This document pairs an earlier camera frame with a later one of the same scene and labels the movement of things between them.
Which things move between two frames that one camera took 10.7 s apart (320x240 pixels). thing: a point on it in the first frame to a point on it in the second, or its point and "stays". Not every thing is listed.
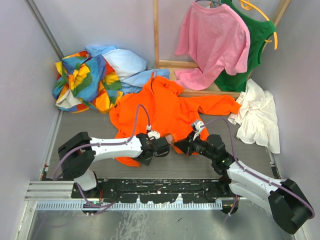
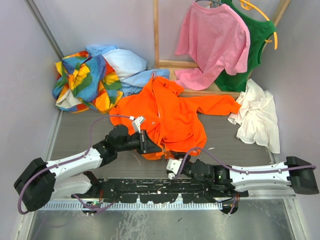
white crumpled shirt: (256, 117) stays
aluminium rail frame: (52, 214) stays
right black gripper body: (200, 146) to (187, 168)
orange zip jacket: (170, 116) stays
